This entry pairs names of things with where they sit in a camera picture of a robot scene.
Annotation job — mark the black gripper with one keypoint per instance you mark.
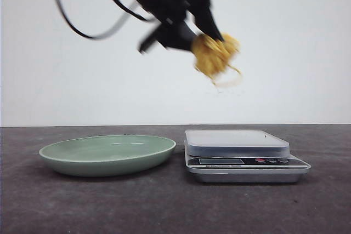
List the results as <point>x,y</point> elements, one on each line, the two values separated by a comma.
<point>172,31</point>

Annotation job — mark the yellow vermicelli noodle bundle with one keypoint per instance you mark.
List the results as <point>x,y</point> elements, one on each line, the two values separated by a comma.
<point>213,57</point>

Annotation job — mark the silver digital kitchen scale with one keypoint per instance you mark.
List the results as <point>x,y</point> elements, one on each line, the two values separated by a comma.
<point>241,156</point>

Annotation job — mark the light green round plate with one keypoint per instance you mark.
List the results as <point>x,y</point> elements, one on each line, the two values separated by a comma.
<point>107,155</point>

